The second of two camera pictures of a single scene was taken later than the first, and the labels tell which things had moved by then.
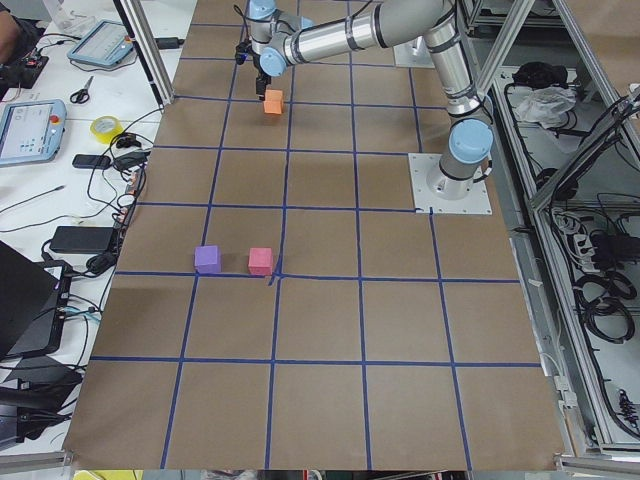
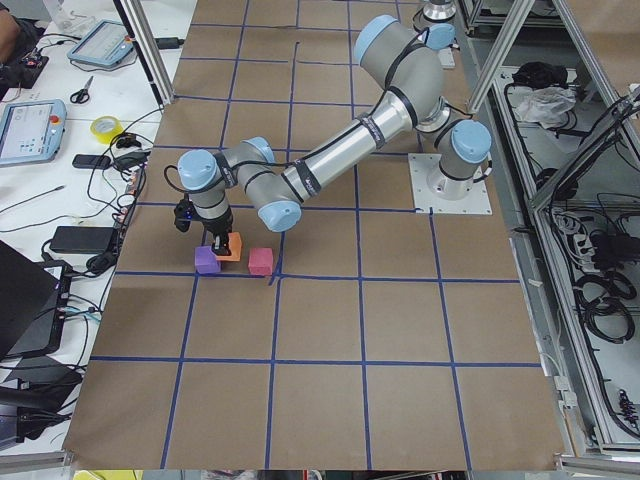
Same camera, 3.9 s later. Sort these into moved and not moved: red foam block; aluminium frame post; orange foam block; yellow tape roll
Moved: orange foam block
Not moved: aluminium frame post; red foam block; yellow tape roll
